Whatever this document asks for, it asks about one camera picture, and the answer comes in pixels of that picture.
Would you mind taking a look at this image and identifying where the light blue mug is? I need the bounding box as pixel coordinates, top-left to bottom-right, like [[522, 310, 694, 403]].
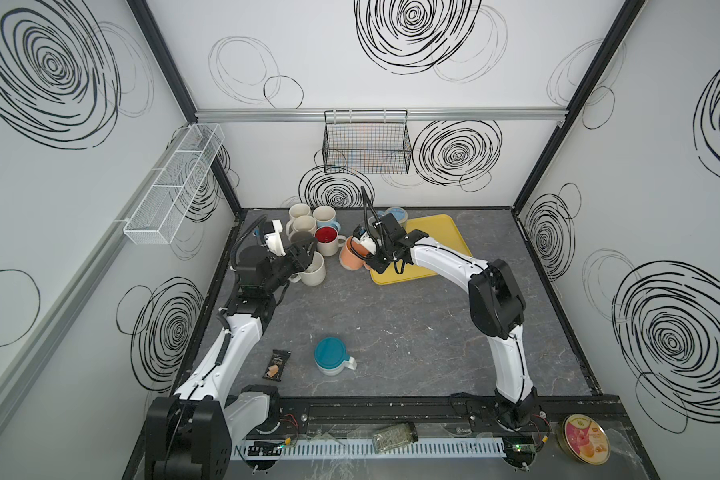
[[312, 206, 341, 232]]

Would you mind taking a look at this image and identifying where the white mug with ribbed base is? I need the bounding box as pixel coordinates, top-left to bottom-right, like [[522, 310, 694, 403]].
[[288, 203, 312, 220]]

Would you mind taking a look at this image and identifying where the cream and orange mug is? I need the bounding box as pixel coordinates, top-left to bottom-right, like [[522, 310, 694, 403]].
[[339, 236, 369, 271]]

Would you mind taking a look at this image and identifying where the pink round tin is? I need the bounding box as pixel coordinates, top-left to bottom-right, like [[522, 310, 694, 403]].
[[557, 414, 611, 466]]

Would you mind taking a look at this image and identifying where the pink mug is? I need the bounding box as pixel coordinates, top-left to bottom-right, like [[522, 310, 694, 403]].
[[285, 215, 318, 238]]

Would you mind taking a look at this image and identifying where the blue butterfly mug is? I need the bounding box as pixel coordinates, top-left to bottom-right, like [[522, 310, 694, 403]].
[[385, 207, 408, 228]]

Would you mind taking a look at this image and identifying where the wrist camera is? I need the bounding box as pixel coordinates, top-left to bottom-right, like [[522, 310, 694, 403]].
[[356, 233, 377, 256], [258, 219, 286, 257]]

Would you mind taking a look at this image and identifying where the black wire basket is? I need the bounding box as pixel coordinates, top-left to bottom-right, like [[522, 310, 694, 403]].
[[321, 109, 413, 175]]

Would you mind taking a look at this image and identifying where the white slotted cable duct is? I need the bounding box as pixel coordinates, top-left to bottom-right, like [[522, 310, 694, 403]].
[[231, 437, 506, 461]]

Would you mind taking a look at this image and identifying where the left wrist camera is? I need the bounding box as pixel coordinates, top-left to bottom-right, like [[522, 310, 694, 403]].
[[258, 219, 286, 257]]

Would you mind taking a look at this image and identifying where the dark snack packet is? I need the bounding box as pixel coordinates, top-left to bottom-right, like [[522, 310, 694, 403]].
[[262, 349, 291, 382]]

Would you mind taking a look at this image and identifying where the teal lidded cup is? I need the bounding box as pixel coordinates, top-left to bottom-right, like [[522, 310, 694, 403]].
[[314, 337, 357, 376]]

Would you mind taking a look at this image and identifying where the clear plastic box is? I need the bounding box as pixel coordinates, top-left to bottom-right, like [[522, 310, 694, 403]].
[[371, 422, 419, 453]]

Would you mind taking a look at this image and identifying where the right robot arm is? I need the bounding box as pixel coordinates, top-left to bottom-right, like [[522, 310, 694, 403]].
[[348, 188, 537, 431]]

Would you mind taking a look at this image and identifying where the grey mug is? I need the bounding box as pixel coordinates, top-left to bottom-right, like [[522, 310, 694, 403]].
[[290, 231, 317, 248]]

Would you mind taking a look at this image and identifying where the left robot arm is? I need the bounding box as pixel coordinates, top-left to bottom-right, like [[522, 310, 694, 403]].
[[144, 216, 317, 479]]

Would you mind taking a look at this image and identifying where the white wire shelf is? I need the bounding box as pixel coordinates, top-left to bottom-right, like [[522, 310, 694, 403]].
[[123, 123, 224, 245]]

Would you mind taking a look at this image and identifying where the small cream mug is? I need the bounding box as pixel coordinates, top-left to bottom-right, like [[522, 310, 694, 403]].
[[315, 225, 347, 257]]

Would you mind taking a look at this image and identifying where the yellow plastic tray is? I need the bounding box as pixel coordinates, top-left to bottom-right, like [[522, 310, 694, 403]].
[[368, 214, 473, 287]]

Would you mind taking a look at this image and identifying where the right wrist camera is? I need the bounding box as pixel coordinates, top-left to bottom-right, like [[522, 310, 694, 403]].
[[356, 233, 377, 256]]

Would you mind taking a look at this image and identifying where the cream speckled mug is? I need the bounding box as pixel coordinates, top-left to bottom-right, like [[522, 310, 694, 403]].
[[289, 252, 326, 287]]

